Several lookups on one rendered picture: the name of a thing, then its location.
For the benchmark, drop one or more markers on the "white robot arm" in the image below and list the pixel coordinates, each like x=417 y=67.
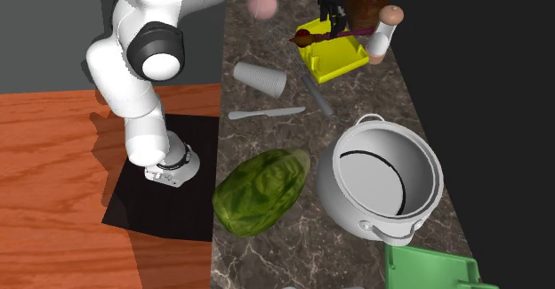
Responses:
x=134 y=88

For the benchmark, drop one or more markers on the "dark red spoon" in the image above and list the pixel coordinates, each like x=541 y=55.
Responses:
x=308 y=39

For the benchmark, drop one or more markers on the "brown rounded object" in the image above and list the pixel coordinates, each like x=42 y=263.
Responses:
x=366 y=8

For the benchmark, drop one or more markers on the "yellow square tray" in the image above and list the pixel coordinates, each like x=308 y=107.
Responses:
x=334 y=58

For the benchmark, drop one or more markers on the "white and tan pepper mill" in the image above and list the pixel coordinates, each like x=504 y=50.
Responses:
x=381 y=39

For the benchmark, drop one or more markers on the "white ribbed cup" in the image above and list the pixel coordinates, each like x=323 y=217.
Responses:
x=259 y=79

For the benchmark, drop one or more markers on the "silver table knife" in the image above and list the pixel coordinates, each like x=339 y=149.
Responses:
x=260 y=113

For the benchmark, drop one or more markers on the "white cooking pot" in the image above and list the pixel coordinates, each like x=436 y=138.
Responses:
x=347 y=201

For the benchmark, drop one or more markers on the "green lettuce head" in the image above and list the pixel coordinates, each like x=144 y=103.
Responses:
x=260 y=192

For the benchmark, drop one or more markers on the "black robot stand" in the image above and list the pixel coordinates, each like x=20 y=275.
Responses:
x=173 y=210

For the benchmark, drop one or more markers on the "green plastic tray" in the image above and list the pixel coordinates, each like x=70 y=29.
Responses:
x=429 y=270

